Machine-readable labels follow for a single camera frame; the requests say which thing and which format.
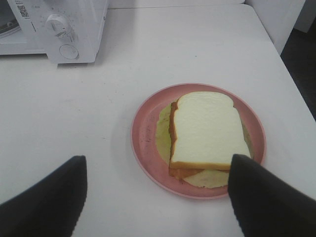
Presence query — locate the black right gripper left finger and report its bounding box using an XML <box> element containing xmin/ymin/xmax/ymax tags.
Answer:
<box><xmin>0</xmin><ymin>156</ymin><xmax>87</xmax><ymax>237</ymax></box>

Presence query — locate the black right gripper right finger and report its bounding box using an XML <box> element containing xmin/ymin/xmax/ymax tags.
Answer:
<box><xmin>228</xmin><ymin>154</ymin><xmax>316</xmax><ymax>237</ymax></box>

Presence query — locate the sandwich with lettuce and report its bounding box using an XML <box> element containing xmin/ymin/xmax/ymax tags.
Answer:
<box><xmin>156</xmin><ymin>91</ymin><xmax>253</xmax><ymax>189</ymax></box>

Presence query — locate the pink round plate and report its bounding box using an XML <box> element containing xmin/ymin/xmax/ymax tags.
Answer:
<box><xmin>131</xmin><ymin>83</ymin><xmax>267</xmax><ymax>200</ymax></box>

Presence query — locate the round door release button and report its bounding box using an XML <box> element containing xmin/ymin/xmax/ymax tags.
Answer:
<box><xmin>59</xmin><ymin>44</ymin><xmax>79</xmax><ymax>60</ymax></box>

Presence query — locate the white timer knob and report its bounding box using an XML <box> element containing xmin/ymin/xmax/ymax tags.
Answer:
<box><xmin>45</xmin><ymin>14</ymin><xmax>70</xmax><ymax>38</ymax></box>

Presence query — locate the white microwave oven body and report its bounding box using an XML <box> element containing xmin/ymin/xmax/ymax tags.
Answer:
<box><xmin>0</xmin><ymin>0</ymin><xmax>109</xmax><ymax>64</ymax></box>

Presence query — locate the warning label with QR code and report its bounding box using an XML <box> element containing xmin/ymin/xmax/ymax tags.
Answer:
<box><xmin>15</xmin><ymin>0</ymin><xmax>29</xmax><ymax>18</ymax></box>

